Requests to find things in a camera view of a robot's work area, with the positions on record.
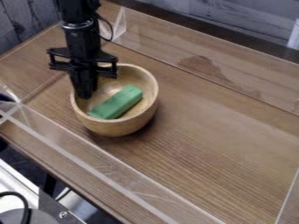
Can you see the clear acrylic front wall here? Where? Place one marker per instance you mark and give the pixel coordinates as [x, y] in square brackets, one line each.
[104, 180]

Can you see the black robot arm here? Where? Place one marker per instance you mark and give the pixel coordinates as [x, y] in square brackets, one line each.
[74, 12]

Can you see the green rectangular block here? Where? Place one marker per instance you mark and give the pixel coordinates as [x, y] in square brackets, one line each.
[119, 103]

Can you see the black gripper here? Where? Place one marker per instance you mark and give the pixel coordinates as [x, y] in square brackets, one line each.
[82, 57]

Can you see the grey metal base plate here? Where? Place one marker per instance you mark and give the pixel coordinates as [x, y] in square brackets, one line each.
[53, 212]

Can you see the black table leg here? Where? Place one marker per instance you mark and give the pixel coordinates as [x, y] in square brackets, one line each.
[49, 185]

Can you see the white post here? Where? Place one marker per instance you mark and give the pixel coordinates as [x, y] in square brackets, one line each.
[293, 37]

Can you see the brown wooden bowl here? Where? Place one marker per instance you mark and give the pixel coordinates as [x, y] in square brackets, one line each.
[137, 116]

